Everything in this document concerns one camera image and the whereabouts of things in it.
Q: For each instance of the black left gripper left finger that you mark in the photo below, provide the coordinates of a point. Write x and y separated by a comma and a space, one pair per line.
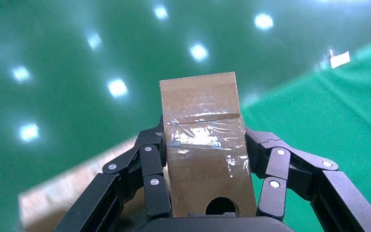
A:
150, 160

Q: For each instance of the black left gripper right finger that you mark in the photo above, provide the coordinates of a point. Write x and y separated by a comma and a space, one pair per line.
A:
278, 166

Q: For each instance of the green tablecloth with yellow stars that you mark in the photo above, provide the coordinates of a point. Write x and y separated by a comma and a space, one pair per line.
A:
332, 121

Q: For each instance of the silver cloth clamp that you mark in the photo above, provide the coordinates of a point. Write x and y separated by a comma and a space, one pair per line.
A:
340, 60

